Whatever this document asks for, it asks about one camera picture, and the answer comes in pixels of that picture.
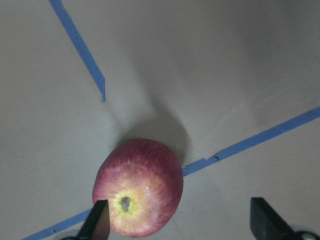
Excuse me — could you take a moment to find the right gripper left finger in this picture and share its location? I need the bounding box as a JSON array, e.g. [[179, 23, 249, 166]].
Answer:
[[76, 199, 110, 240]]

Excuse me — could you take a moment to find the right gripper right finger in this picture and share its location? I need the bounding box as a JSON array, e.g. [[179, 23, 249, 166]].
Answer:
[[249, 197, 298, 240]]

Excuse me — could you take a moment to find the red yellow apple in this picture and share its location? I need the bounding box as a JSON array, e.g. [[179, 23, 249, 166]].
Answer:
[[92, 139, 184, 238]]

